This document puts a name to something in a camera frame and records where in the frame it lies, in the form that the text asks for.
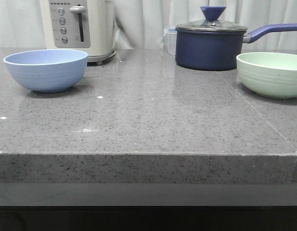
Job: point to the blue bowl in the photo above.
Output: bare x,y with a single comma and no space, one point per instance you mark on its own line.
47,71

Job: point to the green bowl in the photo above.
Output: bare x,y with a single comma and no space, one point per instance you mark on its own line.
269,74

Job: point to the dark blue saucepan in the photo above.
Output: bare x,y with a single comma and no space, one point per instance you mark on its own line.
217,51

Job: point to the clear plastic container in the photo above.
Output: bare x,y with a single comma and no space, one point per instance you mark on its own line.
169,38

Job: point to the white curtain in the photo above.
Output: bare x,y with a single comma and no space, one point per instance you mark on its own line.
140,23

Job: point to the cream toaster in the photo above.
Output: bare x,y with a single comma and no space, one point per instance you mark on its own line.
85,25

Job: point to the glass lid with blue knob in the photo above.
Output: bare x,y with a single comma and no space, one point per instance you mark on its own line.
211,23

